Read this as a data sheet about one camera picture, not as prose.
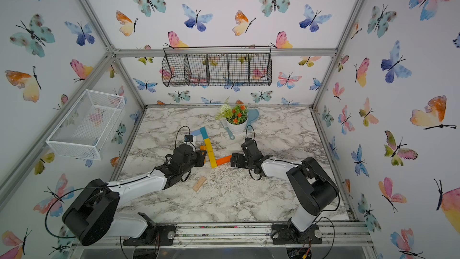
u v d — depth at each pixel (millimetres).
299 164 510
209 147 1001
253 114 1182
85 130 1109
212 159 959
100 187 461
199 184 867
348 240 735
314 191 461
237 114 959
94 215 423
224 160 956
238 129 1042
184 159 673
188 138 772
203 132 1075
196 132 1103
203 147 961
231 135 1071
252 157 722
